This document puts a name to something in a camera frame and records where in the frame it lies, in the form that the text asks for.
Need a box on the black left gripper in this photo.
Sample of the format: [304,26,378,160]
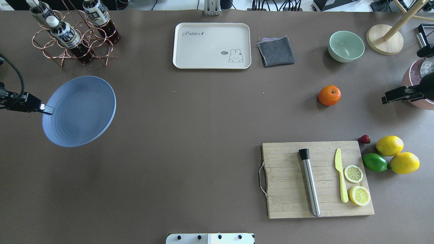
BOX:
[0,82,54,115]

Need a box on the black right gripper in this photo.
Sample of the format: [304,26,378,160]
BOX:
[381,73,434,104]

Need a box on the blue plate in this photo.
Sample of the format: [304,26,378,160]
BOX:
[42,76,117,148]

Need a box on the orange fruit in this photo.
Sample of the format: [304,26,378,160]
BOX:
[318,85,341,106]

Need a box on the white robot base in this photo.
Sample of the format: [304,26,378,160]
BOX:
[165,233,255,244]

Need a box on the pink bowl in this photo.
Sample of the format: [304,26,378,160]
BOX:
[401,58,434,110]

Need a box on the yellow lemon near strawberry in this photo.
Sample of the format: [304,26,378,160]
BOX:
[376,135,404,157]

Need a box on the wooden stand base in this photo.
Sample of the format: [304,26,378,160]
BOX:
[366,0,434,55]

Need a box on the red strawberry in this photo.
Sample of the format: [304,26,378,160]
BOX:
[357,135,371,144]

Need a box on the yellow lemon at edge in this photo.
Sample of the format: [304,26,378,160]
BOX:
[389,152,420,174]

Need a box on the green lime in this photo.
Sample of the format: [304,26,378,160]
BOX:
[362,153,388,172]

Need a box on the green bowl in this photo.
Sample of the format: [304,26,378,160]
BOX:
[328,30,365,62]

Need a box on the tea bottle front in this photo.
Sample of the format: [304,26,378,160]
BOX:
[46,16,93,63]

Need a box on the tea bottle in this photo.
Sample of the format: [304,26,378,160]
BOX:
[82,0,121,43]
[26,0,59,27]
[46,16,93,63]

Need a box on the lemon half upper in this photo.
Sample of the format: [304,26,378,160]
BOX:
[344,165,364,183]

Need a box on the lemon half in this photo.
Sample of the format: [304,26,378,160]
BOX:
[349,186,371,206]
[344,165,364,183]

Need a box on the tea bottle left back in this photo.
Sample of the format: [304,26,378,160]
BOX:
[26,0,59,27]

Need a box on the tea bottle right back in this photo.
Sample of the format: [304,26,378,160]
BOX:
[82,0,121,43]

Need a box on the lemon half lower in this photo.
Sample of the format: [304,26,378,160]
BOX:
[349,186,371,206]

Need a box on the steel muddler black tip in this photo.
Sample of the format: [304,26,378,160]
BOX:
[299,148,321,217]

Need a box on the yellow plastic knife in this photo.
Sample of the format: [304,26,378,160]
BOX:
[334,148,349,203]

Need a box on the wooden cutting board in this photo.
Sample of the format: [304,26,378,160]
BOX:
[262,141,375,219]

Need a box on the grey folded cloth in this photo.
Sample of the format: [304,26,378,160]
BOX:
[257,36,295,67]

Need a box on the cream rabbit tray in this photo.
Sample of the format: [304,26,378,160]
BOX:
[172,23,252,69]

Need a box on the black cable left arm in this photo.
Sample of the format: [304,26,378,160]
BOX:
[0,54,26,99]

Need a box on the copper wire bottle rack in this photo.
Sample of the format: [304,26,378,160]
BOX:
[27,0,120,66]

